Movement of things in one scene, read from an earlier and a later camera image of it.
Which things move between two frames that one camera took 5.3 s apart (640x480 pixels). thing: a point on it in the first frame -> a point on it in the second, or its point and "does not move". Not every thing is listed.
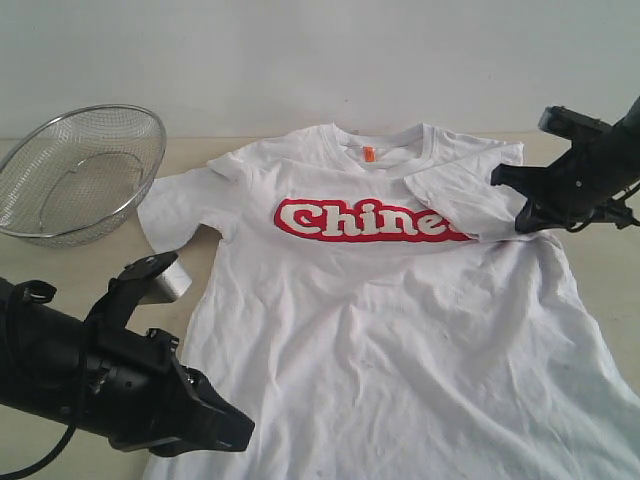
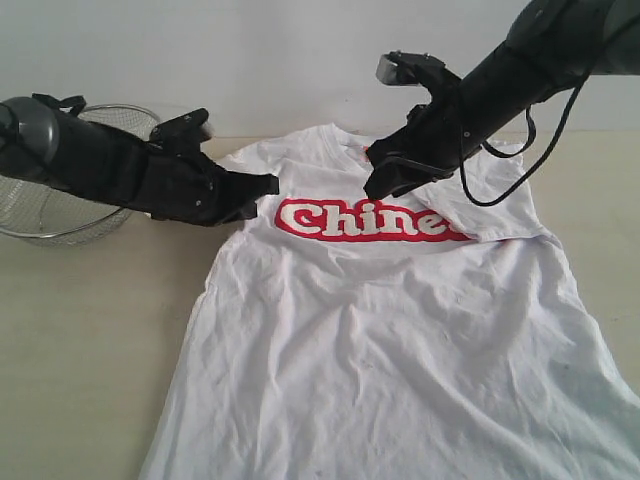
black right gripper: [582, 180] -> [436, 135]
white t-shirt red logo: [377, 316] does not move
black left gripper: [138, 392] -> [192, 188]
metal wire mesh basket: [75, 179] does not move
